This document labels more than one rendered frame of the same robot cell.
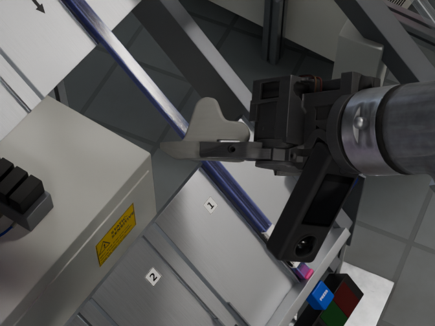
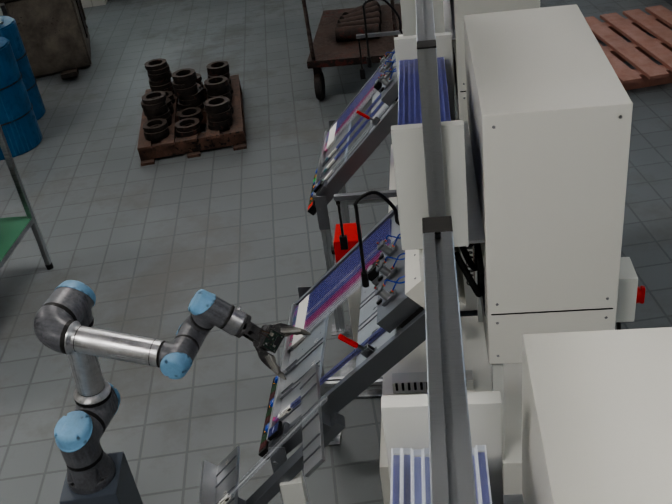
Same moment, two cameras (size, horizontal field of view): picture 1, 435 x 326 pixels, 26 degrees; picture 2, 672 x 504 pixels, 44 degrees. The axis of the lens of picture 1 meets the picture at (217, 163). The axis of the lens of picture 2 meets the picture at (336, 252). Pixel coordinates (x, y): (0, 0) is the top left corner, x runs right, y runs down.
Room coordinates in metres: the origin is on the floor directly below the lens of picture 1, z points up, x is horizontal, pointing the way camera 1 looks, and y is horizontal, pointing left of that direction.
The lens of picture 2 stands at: (2.31, -0.66, 2.49)
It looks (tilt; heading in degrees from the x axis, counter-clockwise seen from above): 33 degrees down; 155
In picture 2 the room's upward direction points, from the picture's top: 8 degrees counter-clockwise
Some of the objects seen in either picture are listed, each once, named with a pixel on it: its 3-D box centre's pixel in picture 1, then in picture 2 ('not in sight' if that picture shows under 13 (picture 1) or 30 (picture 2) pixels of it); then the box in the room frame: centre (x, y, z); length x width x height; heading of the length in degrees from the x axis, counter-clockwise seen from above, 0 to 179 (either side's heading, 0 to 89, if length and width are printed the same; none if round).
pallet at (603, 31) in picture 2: not in sight; (643, 47); (-2.00, 4.22, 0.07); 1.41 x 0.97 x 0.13; 155
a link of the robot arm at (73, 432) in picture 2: not in sight; (78, 437); (0.21, -0.64, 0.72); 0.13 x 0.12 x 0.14; 138
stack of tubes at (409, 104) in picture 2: not in sight; (426, 142); (0.66, 0.42, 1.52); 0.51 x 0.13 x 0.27; 146
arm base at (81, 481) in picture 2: not in sight; (87, 465); (0.22, -0.64, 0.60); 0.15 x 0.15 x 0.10
